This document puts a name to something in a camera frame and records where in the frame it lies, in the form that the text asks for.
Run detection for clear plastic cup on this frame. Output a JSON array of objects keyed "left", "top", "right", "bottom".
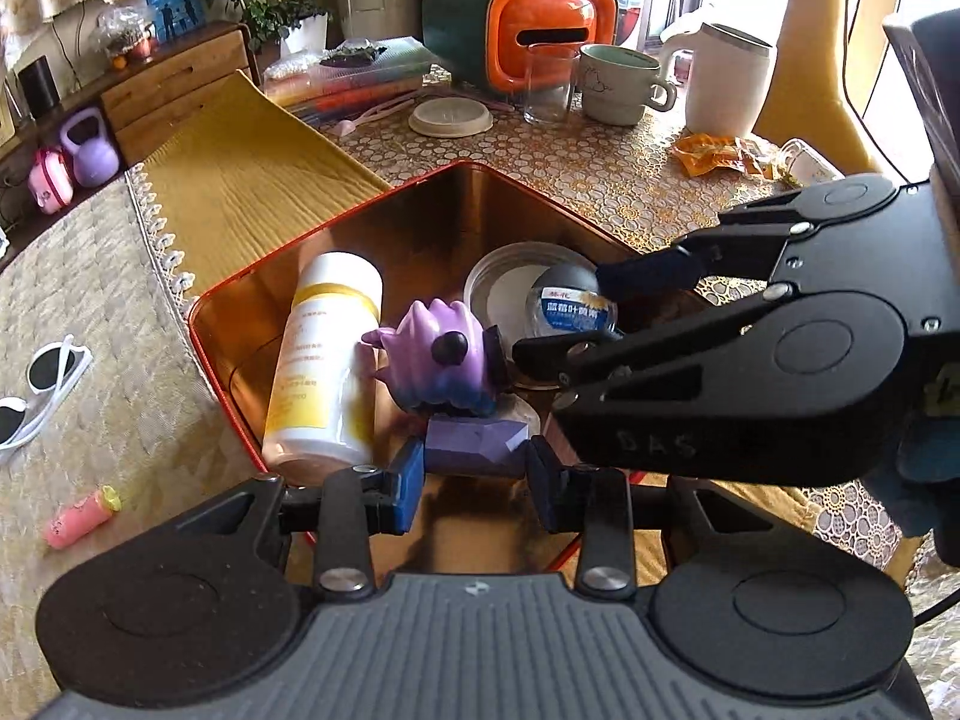
[{"left": 775, "top": 138, "right": 845, "bottom": 185}]

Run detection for orange snack wrapper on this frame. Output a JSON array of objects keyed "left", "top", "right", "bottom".
[{"left": 670, "top": 132, "right": 785, "bottom": 180}]

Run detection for white electric kettle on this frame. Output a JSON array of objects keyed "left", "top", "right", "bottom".
[{"left": 658, "top": 3, "right": 778, "bottom": 137}]

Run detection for potted green plant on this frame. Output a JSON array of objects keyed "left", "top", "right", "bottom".
[{"left": 201, "top": 0, "right": 332, "bottom": 56}]

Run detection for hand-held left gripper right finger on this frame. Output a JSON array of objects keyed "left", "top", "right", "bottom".
[{"left": 523, "top": 438, "right": 760, "bottom": 602}]

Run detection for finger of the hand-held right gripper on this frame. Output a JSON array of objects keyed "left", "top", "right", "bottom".
[
  {"left": 513, "top": 286, "right": 790, "bottom": 392},
  {"left": 596, "top": 197, "right": 812, "bottom": 301}
]

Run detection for beige lace-trimmed cloth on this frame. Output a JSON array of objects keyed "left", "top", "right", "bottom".
[{"left": 0, "top": 163, "right": 325, "bottom": 720}]

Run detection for white sunglasses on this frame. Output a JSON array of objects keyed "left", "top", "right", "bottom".
[{"left": 0, "top": 333, "right": 95, "bottom": 453}]

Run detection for green and orange tissue box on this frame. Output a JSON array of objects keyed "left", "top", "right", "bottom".
[{"left": 421, "top": 0, "right": 620, "bottom": 92}]

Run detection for black speaker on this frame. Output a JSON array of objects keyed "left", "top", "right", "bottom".
[{"left": 16, "top": 55, "right": 62, "bottom": 120}]

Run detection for dark small packet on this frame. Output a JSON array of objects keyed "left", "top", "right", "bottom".
[{"left": 318, "top": 44, "right": 388, "bottom": 69}]

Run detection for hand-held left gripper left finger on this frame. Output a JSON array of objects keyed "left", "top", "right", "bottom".
[{"left": 214, "top": 439, "right": 427, "bottom": 598}]

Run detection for white round lid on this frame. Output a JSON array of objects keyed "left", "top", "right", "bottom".
[{"left": 408, "top": 95, "right": 494, "bottom": 138}]

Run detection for black cable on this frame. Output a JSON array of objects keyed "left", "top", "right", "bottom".
[{"left": 910, "top": 568, "right": 960, "bottom": 625}]

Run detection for purple toy figure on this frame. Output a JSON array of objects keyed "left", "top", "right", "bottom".
[{"left": 361, "top": 298, "right": 535, "bottom": 479}]

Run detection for small jar blue label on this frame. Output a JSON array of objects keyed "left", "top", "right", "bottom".
[{"left": 528, "top": 263, "right": 623, "bottom": 340}]

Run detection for red metal tin box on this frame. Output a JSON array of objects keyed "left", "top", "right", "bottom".
[{"left": 187, "top": 160, "right": 752, "bottom": 572}]

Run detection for pink plastic spoon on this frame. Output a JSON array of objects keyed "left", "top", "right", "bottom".
[{"left": 329, "top": 93, "right": 418, "bottom": 138}]

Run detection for white bottle yellow label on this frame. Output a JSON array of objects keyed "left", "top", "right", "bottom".
[{"left": 262, "top": 250, "right": 386, "bottom": 470}]

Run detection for blue printed box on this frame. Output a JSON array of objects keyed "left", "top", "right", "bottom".
[{"left": 142, "top": 0, "right": 208, "bottom": 43}]

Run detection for round white-lidded container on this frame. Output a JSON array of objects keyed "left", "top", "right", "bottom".
[{"left": 463, "top": 241, "right": 602, "bottom": 347}]

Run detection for clear drinking glass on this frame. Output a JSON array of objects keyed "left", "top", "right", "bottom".
[{"left": 522, "top": 42, "right": 578, "bottom": 128}]

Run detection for pale green mug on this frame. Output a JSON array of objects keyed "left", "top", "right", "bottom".
[{"left": 578, "top": 43, "right": 679, "bottom": 127}]

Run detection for person's right hand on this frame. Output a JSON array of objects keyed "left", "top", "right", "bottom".
[{"left": 862, "top": 388, "right": 960, "bottom": 541}]

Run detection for wooden cabinet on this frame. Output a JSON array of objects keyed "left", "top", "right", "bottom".
[{"left": 0, "top": 20, "right": 260, "bottom": 242}]

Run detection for clear plastic bag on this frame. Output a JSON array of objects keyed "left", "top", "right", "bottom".
[{"left": 93, "top": 5, "right": 159, "bottom": 65}]

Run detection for pink tube yellow cap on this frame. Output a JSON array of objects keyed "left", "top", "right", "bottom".
[{"left": 43, "top": 485, "right": 123, "bottom": 549}]

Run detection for gold lace tablecloth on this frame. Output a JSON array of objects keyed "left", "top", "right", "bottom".
[{"left": 313, "top": 58, "right": 960, "bottom": 720}]

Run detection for purple kettlebell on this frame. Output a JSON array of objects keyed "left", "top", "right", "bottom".
[{"left": 59, "top": 108, "right": 122, "bottom": 188}]

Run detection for pink kettlebell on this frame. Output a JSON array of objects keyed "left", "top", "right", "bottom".
[{"left": 28, "top": 148, "right": 75, "bottom": 215}]

